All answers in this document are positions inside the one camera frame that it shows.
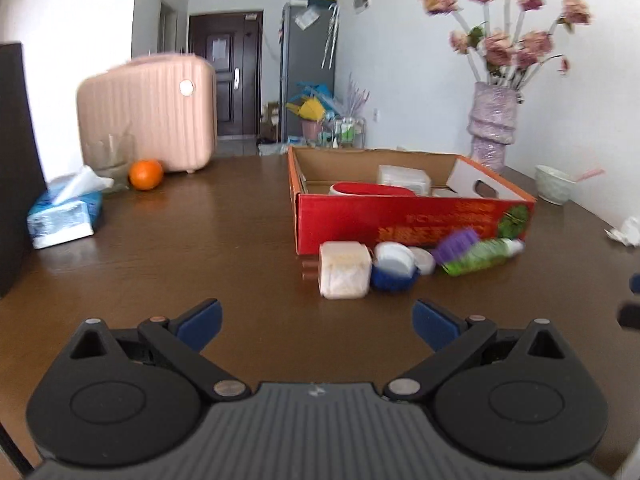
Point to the round white blue container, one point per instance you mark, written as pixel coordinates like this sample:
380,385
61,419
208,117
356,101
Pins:
395,266

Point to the yellow bag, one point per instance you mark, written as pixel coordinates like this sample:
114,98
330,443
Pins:
307,109

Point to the glass jar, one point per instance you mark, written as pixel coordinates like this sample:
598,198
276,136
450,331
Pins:
349,132

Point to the green plastic bottle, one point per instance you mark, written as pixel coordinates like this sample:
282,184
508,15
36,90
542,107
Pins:
482,256

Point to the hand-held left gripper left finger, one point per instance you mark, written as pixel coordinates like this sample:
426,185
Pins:
202,322

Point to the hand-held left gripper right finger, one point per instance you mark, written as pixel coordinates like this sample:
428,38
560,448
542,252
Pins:
435,325

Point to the paper note on refrigerator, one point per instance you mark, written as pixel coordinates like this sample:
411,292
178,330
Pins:
306,17

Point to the pink spoon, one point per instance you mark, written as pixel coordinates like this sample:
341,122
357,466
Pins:
589,174

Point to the crumpled white tissue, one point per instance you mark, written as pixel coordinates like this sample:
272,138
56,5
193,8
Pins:
625,232

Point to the blue plastic item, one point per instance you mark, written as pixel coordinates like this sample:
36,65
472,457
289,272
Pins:
320,91

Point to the pink suitcase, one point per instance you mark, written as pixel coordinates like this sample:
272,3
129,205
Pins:
150,110

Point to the dark brown entrance door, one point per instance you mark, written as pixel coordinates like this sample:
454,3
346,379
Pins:
247,100

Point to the white interior door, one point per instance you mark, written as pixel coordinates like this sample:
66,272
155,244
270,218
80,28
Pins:
168,25

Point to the clear folded umbrella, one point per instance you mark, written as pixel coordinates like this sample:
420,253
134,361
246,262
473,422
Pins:
330,35

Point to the pale green bowl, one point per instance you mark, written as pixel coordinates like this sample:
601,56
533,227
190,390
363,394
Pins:
555,185

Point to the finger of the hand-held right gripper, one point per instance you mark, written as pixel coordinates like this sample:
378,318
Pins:
631,316
636,284

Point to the orange fruit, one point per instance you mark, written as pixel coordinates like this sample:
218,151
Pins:
146,175

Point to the pale purple vase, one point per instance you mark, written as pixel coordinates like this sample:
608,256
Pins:
492,125

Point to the blue tissue pack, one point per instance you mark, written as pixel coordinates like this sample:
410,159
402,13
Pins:
62,215

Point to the clear plastic swab box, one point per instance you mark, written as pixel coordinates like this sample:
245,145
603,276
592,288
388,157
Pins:
404,177

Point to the grey refrigerator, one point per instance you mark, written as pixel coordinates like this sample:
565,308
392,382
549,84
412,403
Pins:
305,60

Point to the red cardboard box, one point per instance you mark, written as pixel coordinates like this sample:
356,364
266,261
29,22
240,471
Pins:
400,220

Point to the beige square box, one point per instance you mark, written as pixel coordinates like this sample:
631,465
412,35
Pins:
345,270

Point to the small cardboard box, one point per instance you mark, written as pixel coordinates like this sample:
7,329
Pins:
271,120

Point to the clear drinking glass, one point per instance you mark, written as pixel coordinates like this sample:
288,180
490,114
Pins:
107,157

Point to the dried pink roses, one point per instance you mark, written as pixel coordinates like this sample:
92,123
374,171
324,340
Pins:
500,47

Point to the black paper bag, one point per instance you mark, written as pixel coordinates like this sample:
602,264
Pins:
17,170

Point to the pale purple dried plant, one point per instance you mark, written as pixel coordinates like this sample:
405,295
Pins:
357,95

